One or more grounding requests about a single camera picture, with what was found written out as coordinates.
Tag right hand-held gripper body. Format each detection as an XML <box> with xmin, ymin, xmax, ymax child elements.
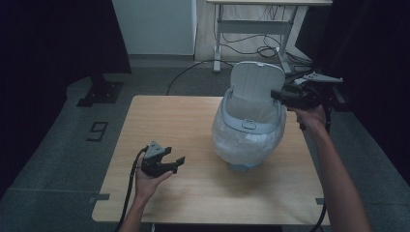
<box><xmin>287</xmin><ymin>72</ymin><xmax>344</xmax><ymax>111</ymax></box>

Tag person's right hand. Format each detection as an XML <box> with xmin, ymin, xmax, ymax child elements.
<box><xmin>286</xmin><ymin>104</ymin><xmax>328</xmax><ymax>132</ymax></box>

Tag person's left hand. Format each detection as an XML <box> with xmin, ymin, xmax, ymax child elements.
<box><xmin>133</xmin><ymin>166</ymin><xmax>175</xmax><ymax>201</ymax></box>

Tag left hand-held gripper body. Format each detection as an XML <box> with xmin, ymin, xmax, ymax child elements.
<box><xmin>140</xmin><ymin>140</ymin><xmax>169</xmax><ymax>179</ymax></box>

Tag long black floor cable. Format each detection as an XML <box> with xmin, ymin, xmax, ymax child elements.
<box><xmin>165</xmin><ymin>59</ymin><xmax>236</xmax><ymax>97</ymax></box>

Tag white plastic-wrapped rice cooker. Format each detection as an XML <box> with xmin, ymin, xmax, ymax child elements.
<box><xmin>211</xmin><ymin>60</ymin><xmax>288</xmax><ymax>173</ymax></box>

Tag tangle of black cables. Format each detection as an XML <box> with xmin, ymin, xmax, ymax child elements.
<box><xmin>213</xmin><ymin>4</ymin><xmax>313</xmax><ymax>66</ymax></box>

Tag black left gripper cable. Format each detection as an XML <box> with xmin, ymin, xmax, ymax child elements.
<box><xmin>113</xmin><ymin>145</ymin><xmax>150</xmax><ymax>232</ymax></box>

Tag dark curtain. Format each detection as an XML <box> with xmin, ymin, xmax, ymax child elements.
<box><xmin>294</xmin><ymin>0</ymin><xmax>410</xmax><ymax>177</ymax></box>
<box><xmin>0</xmin><ymin>0</ymin><xmax>132</xmax><ymax>198</ymax></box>

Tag white metal-framed desk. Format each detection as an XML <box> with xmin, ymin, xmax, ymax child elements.
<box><xmin>206</xmin><ymin>0</ymin><xmax>334</xmax><ymax>75</ymax></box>

